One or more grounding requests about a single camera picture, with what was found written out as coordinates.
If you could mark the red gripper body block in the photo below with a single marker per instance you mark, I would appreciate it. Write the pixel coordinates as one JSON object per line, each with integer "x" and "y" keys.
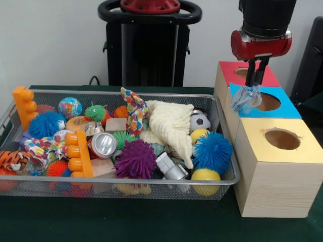
{"x": 260, "y": 48}

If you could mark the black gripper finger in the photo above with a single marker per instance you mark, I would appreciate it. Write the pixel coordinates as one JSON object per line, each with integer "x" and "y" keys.
{"x": 263, "y": 71}
{"x": 251, "y": 73}

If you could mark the cream knitted cloth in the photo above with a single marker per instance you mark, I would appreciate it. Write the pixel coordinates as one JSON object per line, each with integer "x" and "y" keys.
{"x": 171, "y": 126}

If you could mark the multicoloured swirl ball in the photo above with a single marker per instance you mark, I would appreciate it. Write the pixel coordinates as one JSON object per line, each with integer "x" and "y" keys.
{"x": 70, "y": 107}

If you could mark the orange toy building block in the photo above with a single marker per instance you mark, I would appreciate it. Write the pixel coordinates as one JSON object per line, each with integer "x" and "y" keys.
{"x": 25, "y": 108}
{"x": 81, "y": 156}

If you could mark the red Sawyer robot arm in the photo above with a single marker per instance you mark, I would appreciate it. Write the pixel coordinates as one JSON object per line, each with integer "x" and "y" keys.
{"x": 267, "y": 15}

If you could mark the wooden box with three holes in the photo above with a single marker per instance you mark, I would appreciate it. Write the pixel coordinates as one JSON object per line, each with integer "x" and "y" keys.
{"x": 272, "y": 186}

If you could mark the shallow clear mesh bin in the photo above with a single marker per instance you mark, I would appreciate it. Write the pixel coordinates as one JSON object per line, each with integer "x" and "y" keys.
{"x": 166, "y": 190}

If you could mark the black chair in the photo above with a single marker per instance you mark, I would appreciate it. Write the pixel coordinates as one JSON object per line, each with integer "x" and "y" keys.
{"x": 310, "y": 65}

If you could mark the small soccer ball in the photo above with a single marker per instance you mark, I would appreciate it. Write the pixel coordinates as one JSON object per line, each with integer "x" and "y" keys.
{"x": 200, "y": 122}

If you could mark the yellow ball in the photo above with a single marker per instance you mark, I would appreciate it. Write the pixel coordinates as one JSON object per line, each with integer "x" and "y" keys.
{"x": 198, "y": 135}
{"x": 206, "y": 176}

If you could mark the large blue spiky ball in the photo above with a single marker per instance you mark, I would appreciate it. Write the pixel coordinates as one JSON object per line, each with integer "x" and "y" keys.
{"x": 212, "y": 151}

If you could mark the colourful patterned cloth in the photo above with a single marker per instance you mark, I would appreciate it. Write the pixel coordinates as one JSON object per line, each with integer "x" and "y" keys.
{"x": 135, "y": 113}

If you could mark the silver metal pipe fitting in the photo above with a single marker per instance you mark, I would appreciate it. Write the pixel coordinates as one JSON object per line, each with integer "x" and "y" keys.
{"x": 172, "y": 169}

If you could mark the purple spiky ball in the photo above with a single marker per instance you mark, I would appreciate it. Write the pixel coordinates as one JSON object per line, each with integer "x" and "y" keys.
{"x": 135, "y": 159}

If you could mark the green spiky ball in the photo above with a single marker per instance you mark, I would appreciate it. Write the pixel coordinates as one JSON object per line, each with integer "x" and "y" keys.
{"x": 121, "y": 139}

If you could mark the green spiky monster toy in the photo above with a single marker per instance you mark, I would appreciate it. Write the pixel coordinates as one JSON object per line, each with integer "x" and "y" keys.
{"x": 96, "y": 112}

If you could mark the silver metal can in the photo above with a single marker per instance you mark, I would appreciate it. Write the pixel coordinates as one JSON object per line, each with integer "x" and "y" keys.
{"x": 102, "y": 143}

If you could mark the dark green table cloth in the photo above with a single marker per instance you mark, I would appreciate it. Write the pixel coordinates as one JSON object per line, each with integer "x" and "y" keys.
{"x": 151, "y": 222}

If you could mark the small blue spiky ball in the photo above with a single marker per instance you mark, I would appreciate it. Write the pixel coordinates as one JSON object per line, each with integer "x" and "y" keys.
{"x": 46, "y": 124}

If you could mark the orange tiger striped toy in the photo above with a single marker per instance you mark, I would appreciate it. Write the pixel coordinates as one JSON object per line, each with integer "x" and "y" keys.
{"x": 12, "y": 160}

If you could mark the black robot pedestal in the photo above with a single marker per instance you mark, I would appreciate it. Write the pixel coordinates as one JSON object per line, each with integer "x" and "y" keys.
{"x": 151, "y": 50}

